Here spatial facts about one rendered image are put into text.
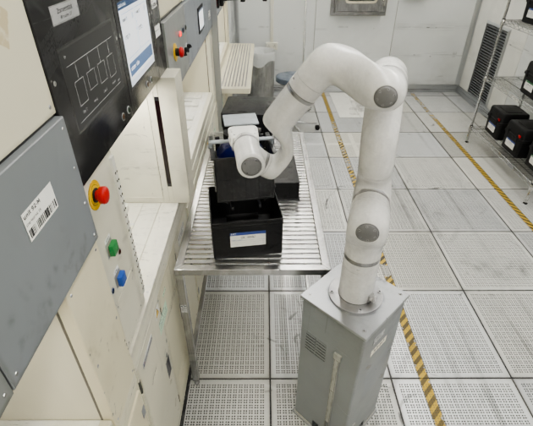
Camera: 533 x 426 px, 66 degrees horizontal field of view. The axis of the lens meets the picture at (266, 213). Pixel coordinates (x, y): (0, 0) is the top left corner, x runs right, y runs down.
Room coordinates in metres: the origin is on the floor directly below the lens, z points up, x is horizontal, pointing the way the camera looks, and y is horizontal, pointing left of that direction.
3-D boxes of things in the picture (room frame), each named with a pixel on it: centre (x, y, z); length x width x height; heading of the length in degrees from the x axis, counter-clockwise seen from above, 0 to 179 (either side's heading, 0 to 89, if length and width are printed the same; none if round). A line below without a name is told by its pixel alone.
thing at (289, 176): (1.79, -0.01, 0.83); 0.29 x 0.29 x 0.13; 2
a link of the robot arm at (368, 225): (1.00, -0.31, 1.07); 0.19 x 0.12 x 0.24; 165
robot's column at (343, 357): (1.04, -0.32, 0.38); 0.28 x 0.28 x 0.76; 45
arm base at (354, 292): (1.04, -0.32, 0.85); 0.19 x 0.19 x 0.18
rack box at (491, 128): (3.73, -2.30, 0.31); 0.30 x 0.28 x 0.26; 178
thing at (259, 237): (1.38, 0.09, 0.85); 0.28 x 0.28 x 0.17; 9
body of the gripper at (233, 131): (1.27, 0.08, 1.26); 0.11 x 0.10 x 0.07; 9
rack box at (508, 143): (3.36, -2.29, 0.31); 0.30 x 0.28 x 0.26; 0
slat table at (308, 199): (1.81, 0.06, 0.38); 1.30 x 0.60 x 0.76; 0
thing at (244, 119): (1.38, 0.09, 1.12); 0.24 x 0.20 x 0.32; 99
